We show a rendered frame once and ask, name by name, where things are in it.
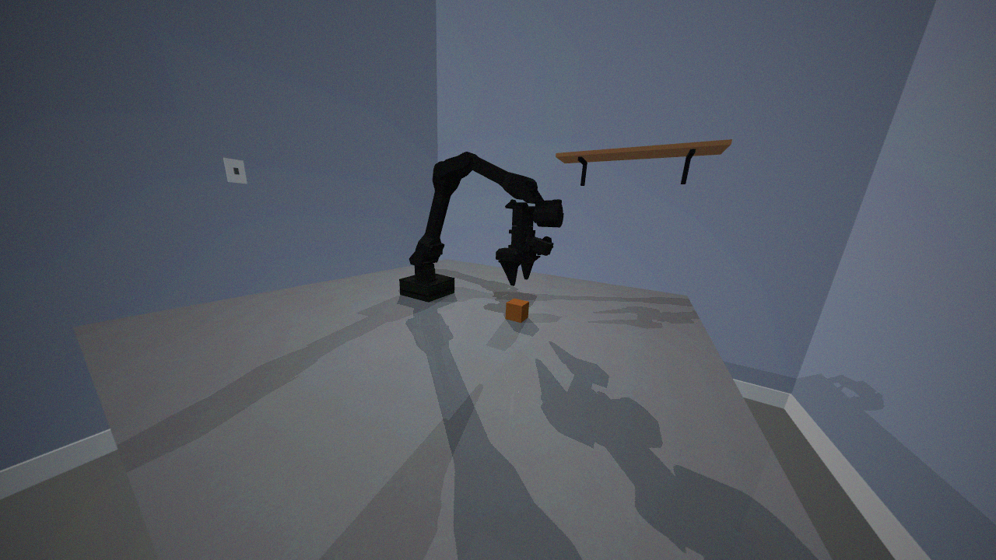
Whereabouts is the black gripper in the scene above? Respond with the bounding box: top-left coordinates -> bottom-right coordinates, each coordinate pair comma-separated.
496,226 -> 541,286

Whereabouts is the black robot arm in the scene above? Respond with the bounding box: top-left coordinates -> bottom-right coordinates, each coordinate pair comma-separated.
409,152 -> 563,284

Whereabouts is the orange block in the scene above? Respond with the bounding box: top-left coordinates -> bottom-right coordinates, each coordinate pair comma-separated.
505,299 -> 529,323

